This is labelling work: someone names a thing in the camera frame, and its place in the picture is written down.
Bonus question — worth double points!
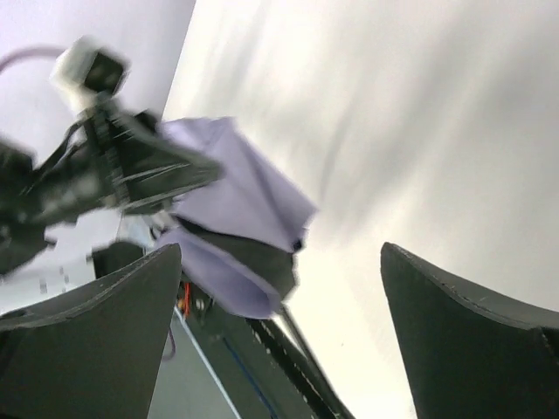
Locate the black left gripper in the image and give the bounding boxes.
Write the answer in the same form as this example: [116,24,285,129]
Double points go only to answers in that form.
[81,100,222,214]

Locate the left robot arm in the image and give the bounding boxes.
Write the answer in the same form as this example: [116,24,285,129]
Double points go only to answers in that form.
[1,97,222,274]

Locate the lavender folding umbrella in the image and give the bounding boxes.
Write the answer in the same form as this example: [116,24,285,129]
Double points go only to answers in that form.
[155,115,350,419]

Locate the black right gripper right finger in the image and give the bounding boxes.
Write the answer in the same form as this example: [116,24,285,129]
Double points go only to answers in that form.
[381,243,558,418]

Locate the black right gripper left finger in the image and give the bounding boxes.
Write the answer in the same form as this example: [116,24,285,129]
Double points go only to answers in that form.
[1,244,182,419]

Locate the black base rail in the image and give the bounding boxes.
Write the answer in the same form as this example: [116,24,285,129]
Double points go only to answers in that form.
[176,281,353,419]

